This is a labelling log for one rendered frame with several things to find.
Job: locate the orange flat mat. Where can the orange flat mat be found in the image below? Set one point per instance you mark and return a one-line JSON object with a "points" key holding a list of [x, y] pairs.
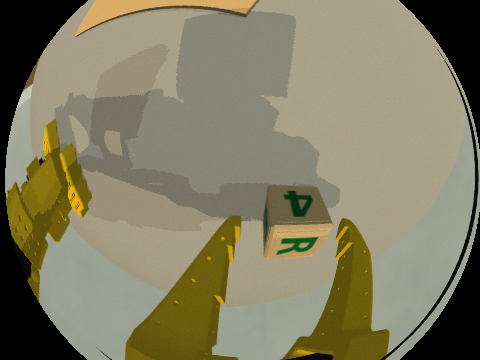
{"points": [[103, 11]]}

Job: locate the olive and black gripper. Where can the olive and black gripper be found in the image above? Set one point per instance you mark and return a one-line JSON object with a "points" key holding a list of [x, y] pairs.
{"points": [[185, 323]]}

